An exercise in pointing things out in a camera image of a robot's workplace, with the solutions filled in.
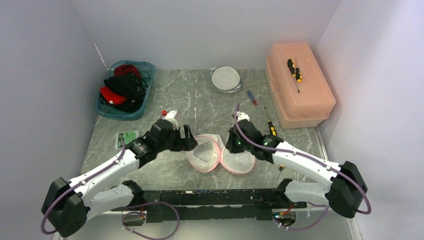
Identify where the pink zip mesh laundry bag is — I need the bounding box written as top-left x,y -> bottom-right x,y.
186,134 -> 257,174

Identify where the bright red bra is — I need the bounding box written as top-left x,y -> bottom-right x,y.
99,86 -> 128,105

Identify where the white mesh blue zip laundry bag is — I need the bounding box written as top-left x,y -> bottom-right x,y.
208,65 -> 242,94

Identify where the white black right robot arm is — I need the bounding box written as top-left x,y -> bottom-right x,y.
225,119 -> 372,219

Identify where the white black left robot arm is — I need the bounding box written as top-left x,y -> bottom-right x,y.
40,118 -> 198,238

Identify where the green label clear bit case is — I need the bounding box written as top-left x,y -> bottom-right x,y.
114,130 -> 141,149

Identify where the black yellow screwdriver on table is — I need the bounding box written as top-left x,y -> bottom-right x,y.
264,106 -> 278,137

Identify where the teal plastic tray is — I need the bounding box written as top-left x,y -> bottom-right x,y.
94,60 -> 156,121

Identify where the red cloth garment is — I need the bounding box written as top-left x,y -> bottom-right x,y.
114,64 -> 141,79

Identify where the orange translucent plastic storage box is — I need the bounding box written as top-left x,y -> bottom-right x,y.
265,42 -> 336,129

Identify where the black yellow screwdriver on box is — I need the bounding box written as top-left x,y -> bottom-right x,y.
287,58 -> 302,93

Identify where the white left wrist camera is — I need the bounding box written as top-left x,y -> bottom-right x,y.
160,109 -> 180,122

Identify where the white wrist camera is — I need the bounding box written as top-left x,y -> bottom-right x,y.
235,111 -> 250,123
160,109 -> 180,122

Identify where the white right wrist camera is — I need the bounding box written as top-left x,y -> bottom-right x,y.
235,111 -> 250,123

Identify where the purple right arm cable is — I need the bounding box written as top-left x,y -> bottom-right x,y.
233,102 -> 373,232

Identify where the blue red handle screwdriver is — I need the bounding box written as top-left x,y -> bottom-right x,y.
246,90 -> 261,112

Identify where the small yellow handle screwdriver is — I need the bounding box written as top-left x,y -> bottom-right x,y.
277,165 -> 285,176

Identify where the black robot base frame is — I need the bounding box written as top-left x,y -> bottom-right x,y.
109,178 -> 307,223

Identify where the aluminium extrusion rail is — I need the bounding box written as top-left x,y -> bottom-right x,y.
53,211 -> 123,240

